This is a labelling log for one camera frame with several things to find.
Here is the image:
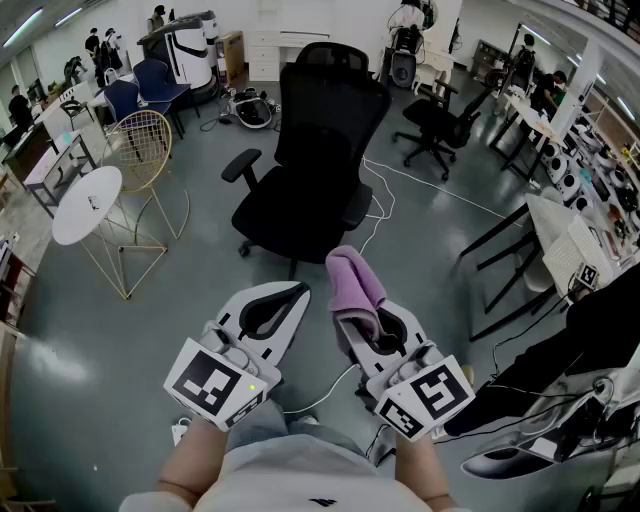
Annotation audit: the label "grey pod on black stand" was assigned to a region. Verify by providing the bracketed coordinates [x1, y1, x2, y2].
[387, 22, 427, 91]

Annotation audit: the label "large white black robot pod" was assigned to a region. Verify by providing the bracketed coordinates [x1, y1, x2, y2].
[137, 19, 221, 110]

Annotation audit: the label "dark shelf cabinet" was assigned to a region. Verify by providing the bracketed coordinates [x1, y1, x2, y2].
[472, 38, 516, 84]

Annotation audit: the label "cardboard box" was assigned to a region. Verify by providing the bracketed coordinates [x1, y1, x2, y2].
[215, 30, 246, 87]

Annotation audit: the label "wooden storage shelf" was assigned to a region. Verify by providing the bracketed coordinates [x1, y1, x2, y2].
[559, 79, 640, 261]

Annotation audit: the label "black mesh office chair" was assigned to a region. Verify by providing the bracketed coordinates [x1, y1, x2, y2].
[221, 41, 393, 281]

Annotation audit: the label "grey console table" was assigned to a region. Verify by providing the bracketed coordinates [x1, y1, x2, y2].
[23, 130, 99, 220]

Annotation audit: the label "white power adapter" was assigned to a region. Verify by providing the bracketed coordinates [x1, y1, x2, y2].
[171, 417, 194, 447]

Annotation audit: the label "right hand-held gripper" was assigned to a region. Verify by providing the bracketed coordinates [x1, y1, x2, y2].
[333, 299, 476, 442]

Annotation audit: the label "person's blue jeans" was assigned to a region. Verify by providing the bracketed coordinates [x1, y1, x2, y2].
[227, 399, 381, 466]

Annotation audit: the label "white drawer desk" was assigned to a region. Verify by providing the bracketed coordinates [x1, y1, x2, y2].
[247, 0, 334, 82]

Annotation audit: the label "person's right forearm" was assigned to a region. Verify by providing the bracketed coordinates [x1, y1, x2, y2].
[394, 434, 451, 501]

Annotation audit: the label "white floor cable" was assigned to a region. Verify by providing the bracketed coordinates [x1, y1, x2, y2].
[359, 155, 524, 257]

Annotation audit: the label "black cable with adapter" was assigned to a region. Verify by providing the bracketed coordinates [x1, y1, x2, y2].
[199, 102, 236, 133]

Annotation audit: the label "black frame wooden table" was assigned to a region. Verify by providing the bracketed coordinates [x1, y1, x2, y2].
[489, 92, 559, 182]

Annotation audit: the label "person's left forearm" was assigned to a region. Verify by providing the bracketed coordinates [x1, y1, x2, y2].
[157, 417, 231, 501]

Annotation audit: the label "ceiling light strip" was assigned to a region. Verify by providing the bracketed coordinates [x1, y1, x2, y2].
[53, 7, 84, 29]
[2, 7, 45, 49]

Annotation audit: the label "purple cloth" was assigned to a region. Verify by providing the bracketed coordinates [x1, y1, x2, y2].
[325, 245, 387, 337]

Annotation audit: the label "row of white round appliances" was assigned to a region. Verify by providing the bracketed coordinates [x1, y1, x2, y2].
[542, 124, 640, 231]

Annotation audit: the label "gold wire chair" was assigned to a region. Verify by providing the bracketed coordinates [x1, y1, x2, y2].
[101, 109, 191, 242]

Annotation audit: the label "white vanity table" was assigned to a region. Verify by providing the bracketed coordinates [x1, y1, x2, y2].
[412, 47, 459, 97]

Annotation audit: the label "person's white shirt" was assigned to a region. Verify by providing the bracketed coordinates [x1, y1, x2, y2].
[119, 434, 471, 512]

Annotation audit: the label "small white black robot pod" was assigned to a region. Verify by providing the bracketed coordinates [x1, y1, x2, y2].
[199, 12, 221, 46]

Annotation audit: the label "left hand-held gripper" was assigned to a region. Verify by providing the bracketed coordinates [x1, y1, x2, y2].
[163, 280, 311, 432]

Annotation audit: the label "white round side table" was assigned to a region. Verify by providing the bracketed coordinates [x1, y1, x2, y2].
[51, 165, 169, 301]

